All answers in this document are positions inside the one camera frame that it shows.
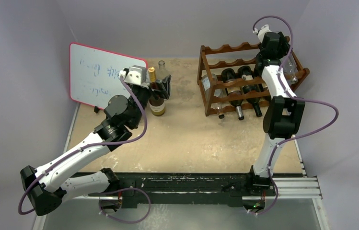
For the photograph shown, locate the clear slim glass bottle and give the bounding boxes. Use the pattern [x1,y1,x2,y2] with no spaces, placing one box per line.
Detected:
[156,60,170,80]

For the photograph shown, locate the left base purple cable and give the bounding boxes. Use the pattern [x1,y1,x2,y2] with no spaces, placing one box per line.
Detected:
[98,187,152,224]

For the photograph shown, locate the brown wooden wine rack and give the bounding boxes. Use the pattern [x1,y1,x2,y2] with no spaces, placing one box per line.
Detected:
[197,32,310,116]

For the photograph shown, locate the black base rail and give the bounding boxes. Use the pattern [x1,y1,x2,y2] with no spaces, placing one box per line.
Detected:
[74,172,277,209]

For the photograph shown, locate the clear labelled bottle in rack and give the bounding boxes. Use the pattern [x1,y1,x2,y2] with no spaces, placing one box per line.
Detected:
[201,73,226,120]

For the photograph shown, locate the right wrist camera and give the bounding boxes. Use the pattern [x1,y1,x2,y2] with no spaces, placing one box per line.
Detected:
[253,24,272,43]

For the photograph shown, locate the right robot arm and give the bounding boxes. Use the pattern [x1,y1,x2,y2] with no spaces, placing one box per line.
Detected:
[245,32,305,195]

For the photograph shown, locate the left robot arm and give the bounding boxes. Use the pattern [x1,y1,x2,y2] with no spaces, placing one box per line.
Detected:
[18,72,172,216]

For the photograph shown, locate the dark wine bottle right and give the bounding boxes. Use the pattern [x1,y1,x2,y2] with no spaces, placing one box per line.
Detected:
[237,66,264,118]

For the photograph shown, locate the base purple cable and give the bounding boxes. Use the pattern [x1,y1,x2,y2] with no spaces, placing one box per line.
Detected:
[246,177,280,217]
[98,187,152,224]

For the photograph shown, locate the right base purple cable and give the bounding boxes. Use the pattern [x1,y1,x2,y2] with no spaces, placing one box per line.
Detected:
[246,177,280,217]

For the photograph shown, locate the red framed whiteboard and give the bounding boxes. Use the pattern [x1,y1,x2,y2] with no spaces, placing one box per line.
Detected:
[69,43,148,109]

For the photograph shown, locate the dark gold-capped wine bottle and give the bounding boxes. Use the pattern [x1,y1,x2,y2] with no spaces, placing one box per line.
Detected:
[148,67,166,116]

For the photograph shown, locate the clear bottle on rack top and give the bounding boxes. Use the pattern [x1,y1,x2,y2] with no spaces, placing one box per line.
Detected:
[281,54,298,85]

